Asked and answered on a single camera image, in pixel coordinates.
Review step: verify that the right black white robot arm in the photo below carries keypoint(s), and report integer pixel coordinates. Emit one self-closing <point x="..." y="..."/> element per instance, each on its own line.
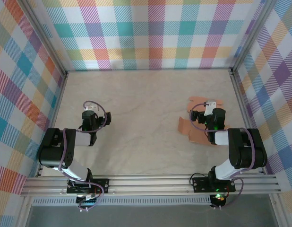
<point x="221" y="138"/>

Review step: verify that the orange paper box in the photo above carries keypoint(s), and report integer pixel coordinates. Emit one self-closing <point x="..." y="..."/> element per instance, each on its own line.
<point x="186" y="127"/>

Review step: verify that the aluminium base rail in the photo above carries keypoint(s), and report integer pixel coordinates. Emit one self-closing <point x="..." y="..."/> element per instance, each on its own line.
<point x="148" y="185"/>

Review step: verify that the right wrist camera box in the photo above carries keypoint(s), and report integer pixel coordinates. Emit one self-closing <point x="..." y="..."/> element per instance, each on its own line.
<point x="210" y="107"/>

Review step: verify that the aluminium side rail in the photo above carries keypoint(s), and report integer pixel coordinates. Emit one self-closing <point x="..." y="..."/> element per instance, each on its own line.
<point x="54" y="118"/>
<point x="246" y="118"/>

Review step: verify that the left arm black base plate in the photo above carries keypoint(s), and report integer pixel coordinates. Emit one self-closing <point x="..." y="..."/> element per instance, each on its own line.
<point x="102" y="184"/>

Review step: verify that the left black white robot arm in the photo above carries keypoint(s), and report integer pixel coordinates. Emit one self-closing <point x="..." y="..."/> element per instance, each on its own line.
<point x="82" y="138"/>

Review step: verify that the aluminium frame post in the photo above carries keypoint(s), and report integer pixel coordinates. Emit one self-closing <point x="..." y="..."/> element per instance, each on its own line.
<point x="45" y="37"/>
<point x="252" y="35"/>

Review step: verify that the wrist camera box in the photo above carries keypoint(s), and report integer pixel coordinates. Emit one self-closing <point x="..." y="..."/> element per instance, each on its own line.
<point x="210" y="107"/>
<point x="91" y="108"/>

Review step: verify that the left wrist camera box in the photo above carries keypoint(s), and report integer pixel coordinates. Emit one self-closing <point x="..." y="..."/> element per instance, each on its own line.
<point x="91" y="108"/>

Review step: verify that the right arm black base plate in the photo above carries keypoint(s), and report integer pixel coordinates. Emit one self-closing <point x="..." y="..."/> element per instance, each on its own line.
<point x="200" y="184"/>

